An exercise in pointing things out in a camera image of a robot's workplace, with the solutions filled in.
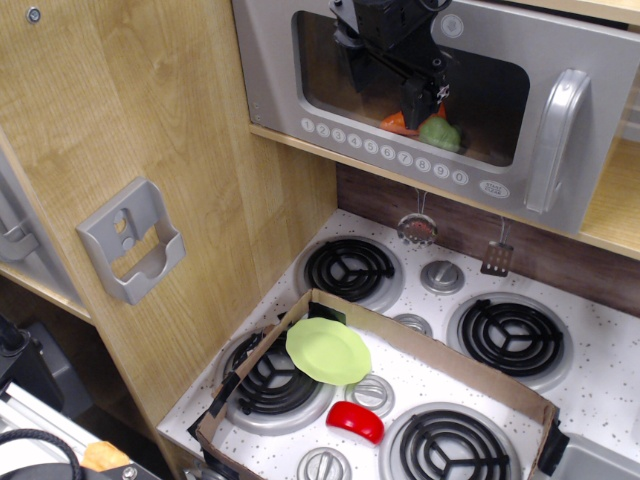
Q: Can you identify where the black braided cable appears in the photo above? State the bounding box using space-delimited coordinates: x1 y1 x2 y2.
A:
0 428 84 480

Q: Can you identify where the grey middle stove knob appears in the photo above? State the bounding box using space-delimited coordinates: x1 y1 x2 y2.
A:
393 313 433 337

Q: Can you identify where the grey cabinet door handle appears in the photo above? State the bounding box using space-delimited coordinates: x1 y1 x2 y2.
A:
1 151 40 263

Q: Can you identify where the green toy lettuce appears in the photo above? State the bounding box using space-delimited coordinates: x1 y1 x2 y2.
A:
419 115 461 152

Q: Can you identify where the black burner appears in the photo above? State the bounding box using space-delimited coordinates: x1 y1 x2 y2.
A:
446 292 574 393
226 333 336 436
293 236 405 313
378 402 523 480

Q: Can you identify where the grey stove knob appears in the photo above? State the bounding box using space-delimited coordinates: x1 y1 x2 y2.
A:
344 374 395 418
297 447 352 480
393 313 433 337
420 260 465 295

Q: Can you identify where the grey toy sink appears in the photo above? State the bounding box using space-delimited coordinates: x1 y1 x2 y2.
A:
533 434 639 480

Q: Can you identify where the back right black burner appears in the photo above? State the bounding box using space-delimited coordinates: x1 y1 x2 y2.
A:
446 292 574 393

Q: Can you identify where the front left black burner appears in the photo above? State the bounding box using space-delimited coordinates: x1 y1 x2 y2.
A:
226 333 336 436

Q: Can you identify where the grey wall phone holder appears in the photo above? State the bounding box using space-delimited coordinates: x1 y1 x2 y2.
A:
76 177 186 305

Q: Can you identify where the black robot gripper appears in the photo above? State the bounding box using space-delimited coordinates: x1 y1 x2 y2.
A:
330 1 451 129

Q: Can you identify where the orange toy carrot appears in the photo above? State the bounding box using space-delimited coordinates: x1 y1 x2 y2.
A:
379 104 447 137

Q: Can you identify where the front right black burner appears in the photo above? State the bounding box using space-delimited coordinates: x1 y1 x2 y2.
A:
378 402 523 480

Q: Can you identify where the grey toy microwave door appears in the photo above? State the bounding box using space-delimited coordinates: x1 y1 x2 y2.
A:
232 1 639 234

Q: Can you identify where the brown cardboard tray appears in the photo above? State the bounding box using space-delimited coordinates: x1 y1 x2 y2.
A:
190 290 569 479

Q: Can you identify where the grey back stove knob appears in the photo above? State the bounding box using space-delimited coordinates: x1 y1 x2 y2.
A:
420 260 465 295

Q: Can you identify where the back left black burner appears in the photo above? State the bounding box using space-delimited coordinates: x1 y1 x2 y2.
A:
293 236 405 313

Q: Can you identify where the red toy cheese wedge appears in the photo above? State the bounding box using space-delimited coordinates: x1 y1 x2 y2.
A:
325 401 385 445

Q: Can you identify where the grey front stove knob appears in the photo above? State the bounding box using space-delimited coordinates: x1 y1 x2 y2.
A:
297 447 352 480

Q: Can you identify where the light green toy plate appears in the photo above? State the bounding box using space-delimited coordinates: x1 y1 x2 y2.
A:
285 317 372 386

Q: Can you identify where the silver wall screw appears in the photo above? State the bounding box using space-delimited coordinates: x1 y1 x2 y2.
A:
26 6 42 24

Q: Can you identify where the hanging toy spatula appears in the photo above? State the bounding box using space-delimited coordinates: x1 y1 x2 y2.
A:
480 217 514 278

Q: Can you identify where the grey centre stove knob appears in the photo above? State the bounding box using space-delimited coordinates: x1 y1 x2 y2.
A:
344 374 395 418

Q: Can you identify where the hanging silver strainer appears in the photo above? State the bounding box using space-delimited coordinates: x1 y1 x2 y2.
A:
396 189 438 248

